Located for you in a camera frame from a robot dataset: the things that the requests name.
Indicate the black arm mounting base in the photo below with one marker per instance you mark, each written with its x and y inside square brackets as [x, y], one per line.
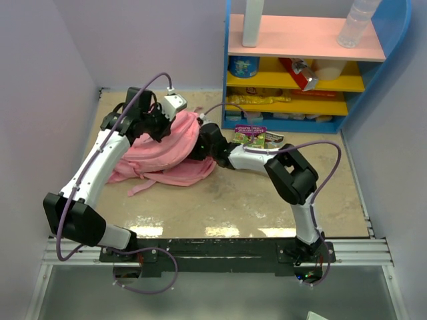
[283, 256]

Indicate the purple book underneath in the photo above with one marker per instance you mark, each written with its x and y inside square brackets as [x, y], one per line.
[250, 135]

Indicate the blue round tin can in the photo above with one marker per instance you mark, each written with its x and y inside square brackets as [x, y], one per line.
[243, 67]

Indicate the pink student backpack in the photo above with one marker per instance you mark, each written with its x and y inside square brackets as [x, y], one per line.
[166, 162]

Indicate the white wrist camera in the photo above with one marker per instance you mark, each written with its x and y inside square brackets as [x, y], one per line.
[171, 105]
[202, 119]

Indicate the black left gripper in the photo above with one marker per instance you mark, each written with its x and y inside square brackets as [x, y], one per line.
[159, 136]

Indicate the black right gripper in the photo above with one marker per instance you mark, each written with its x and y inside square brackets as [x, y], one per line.
[195, 155]

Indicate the clear plastic water bottle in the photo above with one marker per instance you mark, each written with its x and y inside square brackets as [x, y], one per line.
[356, 22]

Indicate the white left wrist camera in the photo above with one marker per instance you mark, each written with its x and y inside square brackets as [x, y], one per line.
[171, 105]

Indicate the red flat package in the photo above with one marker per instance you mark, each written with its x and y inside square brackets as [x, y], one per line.
[315, 95]

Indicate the white tall bottle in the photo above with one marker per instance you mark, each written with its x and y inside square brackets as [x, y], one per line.
[252, 22]

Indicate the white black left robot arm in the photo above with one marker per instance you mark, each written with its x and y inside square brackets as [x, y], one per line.
[71, 212]

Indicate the white plastic cup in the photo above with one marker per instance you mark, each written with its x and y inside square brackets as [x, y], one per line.
[328, 70]

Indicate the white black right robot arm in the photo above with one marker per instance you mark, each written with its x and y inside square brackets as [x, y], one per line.
[290, 173]

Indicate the red snack box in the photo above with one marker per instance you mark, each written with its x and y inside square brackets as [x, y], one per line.
[300, 72]

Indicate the yellow chips bag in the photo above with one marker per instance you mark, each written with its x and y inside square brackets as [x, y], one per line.
[258, 96]

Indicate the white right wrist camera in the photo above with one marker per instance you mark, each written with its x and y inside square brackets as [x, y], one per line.
[202, 119]

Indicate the blue wooden shelf unit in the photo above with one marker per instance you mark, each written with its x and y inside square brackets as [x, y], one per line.
[311, 38]

